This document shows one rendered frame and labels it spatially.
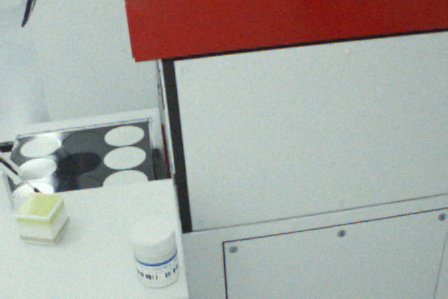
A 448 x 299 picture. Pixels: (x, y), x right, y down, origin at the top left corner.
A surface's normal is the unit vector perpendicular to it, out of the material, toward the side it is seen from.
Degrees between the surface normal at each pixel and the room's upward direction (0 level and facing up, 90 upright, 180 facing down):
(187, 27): 90
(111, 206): 0
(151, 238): 0
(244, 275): 90
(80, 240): 0
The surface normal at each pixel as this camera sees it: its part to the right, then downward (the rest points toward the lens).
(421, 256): 0.06, 0.49
